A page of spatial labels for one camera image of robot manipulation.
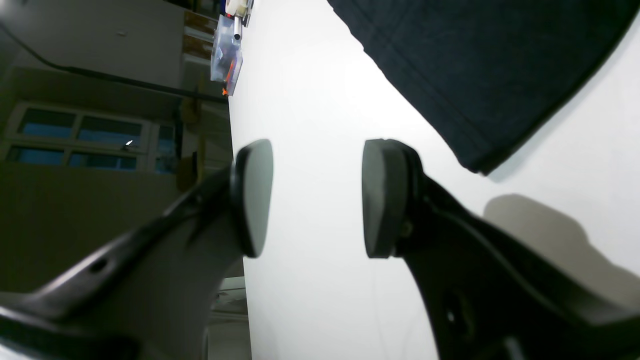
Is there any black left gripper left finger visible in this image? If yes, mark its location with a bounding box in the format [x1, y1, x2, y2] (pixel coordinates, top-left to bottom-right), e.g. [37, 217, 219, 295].
[1, 139, 274, 360]

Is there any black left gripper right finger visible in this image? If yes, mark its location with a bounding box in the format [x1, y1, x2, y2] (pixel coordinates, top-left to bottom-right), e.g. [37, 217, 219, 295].
[361, 139, 640, 360]

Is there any black T-shirt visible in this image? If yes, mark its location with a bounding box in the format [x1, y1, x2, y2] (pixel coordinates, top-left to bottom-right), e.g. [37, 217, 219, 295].
[329, 0, 639, 174]

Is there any clear orange parts box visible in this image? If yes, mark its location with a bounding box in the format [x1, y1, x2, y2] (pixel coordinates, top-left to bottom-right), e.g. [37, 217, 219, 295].
[210, 14, 243, 97]

